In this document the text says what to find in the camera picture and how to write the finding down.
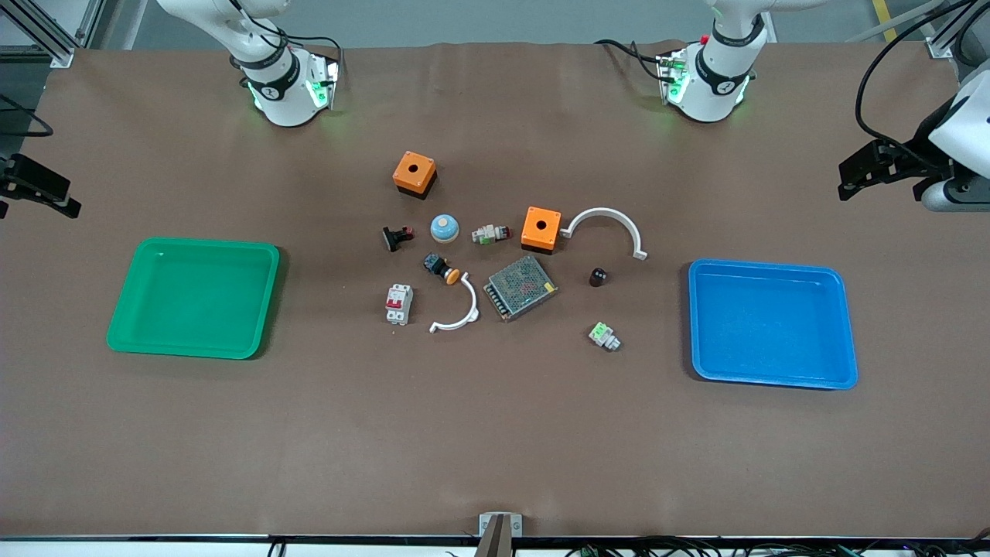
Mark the orange button box with hole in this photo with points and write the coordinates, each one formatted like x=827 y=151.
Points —
x=532 y=234
x=425 y=176

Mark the small black cylindrical capacitor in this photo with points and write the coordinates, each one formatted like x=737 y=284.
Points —
x=598 y=278

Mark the blue dome buzzer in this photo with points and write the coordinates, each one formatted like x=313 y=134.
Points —
x=445 y=230

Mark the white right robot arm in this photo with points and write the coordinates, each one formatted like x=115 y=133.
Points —
x=278 y=93

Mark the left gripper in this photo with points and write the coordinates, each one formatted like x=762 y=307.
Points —
x=915 y=153

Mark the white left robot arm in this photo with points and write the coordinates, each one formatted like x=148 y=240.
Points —
x=715 y=85

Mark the metal mesh power supply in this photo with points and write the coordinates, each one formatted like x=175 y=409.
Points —
x=522 y=288

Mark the metal bracket with brown post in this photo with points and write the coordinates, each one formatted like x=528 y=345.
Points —
x=501 y=541

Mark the aluminium frame profile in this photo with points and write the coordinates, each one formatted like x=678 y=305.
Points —
x=940 y=46
x=62 y=56

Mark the brown table cover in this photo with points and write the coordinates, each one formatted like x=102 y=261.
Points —
x=495 y=433

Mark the green plastic tray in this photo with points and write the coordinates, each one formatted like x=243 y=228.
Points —
x=193 y=298

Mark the black and red switch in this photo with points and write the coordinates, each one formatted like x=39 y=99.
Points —
x=390 y=238

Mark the orange mushroom push button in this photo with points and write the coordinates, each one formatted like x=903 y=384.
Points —
x=437 y=265

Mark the white green red selector switch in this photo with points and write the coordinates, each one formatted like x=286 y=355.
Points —
x=487 y=233

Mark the blue plastic tray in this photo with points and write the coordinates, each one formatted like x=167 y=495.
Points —
x=773 y=325

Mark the white circuit breaker red switch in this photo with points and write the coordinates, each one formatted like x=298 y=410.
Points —
x=399 y=305

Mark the green white connector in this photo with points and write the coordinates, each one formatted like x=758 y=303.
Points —
x=603 y=336

